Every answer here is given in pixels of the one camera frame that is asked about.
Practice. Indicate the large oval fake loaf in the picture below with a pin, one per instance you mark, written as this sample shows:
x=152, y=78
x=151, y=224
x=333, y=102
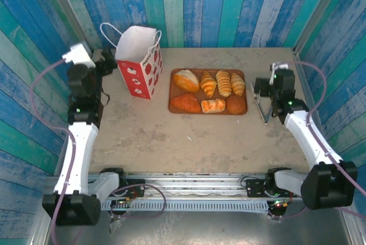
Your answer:
x=187, y=81

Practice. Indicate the steel sheet panel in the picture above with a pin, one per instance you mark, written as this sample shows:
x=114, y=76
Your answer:
x=200, y=230

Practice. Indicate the orange croissant fake bread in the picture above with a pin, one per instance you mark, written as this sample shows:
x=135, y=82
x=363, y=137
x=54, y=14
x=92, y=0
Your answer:
x=186, y=104

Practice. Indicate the aluminium mounting rail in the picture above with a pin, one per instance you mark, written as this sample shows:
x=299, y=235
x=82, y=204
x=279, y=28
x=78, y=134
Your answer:
x=194, y=183

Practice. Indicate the mottled orange twisted fake bread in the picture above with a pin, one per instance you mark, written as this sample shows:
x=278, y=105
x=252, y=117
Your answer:
x=213, y=106

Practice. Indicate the striped croissant fake bread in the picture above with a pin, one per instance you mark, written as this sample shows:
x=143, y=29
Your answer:
x=208, y=84
x=238, y=84

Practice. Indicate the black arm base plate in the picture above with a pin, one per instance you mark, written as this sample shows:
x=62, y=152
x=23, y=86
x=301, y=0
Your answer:
x=254, y=187
x=138, y=185

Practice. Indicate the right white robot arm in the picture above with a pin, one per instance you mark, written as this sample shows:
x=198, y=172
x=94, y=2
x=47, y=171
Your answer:
x=303, y=133

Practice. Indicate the brown plastic tray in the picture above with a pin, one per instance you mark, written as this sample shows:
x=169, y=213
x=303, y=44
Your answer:
x=203, y=95

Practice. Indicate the spiral cone fake bread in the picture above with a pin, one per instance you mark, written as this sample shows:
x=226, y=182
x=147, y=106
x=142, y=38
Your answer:
x=224, y=83

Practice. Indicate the small white paper scrap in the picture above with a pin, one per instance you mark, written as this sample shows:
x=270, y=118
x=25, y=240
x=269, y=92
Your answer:
x=188, y=138

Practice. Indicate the round brown fake bun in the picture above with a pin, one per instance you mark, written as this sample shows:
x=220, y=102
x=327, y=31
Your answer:
x=236, y=104

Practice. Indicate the small circuit board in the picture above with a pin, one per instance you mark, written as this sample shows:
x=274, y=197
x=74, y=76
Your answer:
x=281, y=203
x=123, y=200

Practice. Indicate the aluminium frame post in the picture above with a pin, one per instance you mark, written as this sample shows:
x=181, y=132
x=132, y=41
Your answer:
x=71, y=19
x=320, y=13

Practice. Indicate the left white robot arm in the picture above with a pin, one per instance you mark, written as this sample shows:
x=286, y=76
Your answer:
x=81, y=147

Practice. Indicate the red and white paper bag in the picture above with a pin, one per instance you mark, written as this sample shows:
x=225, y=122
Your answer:
x=134, y=79

